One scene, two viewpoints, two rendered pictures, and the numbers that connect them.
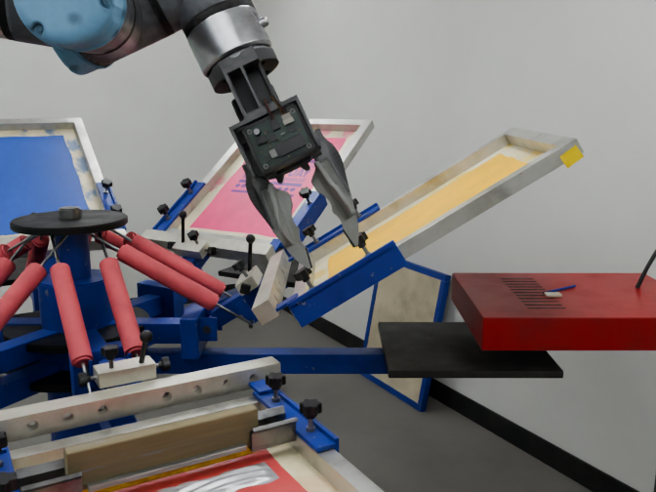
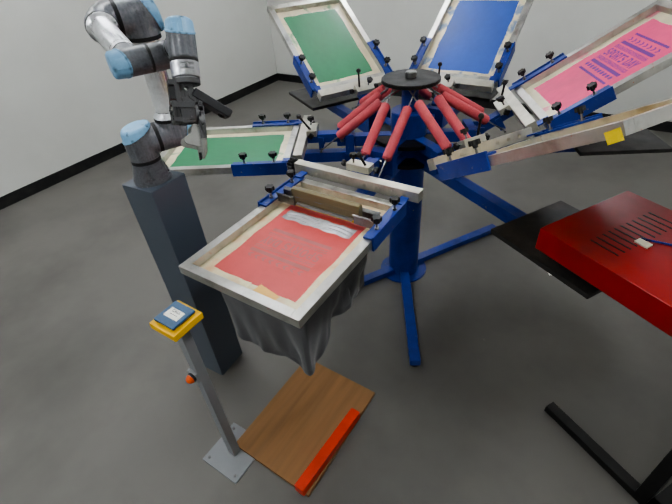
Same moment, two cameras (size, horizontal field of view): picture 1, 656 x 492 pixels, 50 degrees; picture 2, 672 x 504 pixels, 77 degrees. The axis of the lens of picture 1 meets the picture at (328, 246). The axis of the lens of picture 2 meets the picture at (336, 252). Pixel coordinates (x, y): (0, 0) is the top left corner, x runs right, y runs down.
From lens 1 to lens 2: 1.34 m
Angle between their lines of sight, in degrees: 63
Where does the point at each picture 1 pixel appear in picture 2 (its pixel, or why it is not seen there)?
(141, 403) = (353, 182)
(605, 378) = not seen: outside the picture
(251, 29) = (175, 70)
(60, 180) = (492, 36)
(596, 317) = (617, 274)
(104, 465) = (302, 198)
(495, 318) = (547, 232)
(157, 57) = not seen: outside the picture
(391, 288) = not seen: outside the picture
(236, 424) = (349, 208)
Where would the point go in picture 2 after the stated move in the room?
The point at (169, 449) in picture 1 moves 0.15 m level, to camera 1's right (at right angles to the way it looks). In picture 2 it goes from (323, 204) to (339, 221)
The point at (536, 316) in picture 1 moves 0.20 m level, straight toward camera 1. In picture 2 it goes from (575, 247) to (517, 257)
